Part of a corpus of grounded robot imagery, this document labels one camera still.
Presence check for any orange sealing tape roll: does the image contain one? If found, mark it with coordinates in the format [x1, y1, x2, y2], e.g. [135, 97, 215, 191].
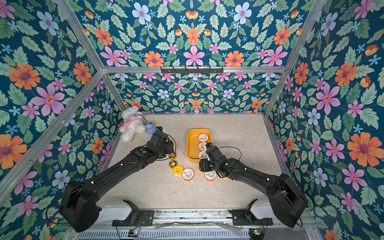
[198, 142, 207, 151]
[199, 134, 209, 143]
[182, 168, 195, 182]
[205, 171, 217, 182]
[199, 151, 208, 160]

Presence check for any yellow plastic storage box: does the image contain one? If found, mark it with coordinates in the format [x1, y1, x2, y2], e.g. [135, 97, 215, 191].
[187, 128, 212, 163]

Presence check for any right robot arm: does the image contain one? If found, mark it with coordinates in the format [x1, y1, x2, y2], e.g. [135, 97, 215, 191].
[199, 143, 308, 228]

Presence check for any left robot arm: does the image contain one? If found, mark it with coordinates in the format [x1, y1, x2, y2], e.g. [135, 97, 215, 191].
[59, 127, 177, 233]

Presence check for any black yellow tape roll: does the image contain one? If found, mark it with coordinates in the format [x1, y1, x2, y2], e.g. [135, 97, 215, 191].
[170, 153, 178, 161]
[169, 160, 178, 170]

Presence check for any white plush teddy bear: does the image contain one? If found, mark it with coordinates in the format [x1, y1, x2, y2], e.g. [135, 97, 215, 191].
[119, 106, 146, 143]

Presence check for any black hook rack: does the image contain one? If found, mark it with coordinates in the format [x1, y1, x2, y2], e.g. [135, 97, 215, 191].
[160, 67, 224, 75]

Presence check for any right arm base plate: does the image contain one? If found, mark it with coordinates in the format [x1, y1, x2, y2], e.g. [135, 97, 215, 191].
[229, 199, 275, 227]

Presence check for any aluminium front rail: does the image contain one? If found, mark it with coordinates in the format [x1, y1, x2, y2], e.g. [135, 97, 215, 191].
[70, 207, 317, 229]

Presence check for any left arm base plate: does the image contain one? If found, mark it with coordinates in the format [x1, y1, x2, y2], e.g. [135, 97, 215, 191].
[112, 200, 155, 227]

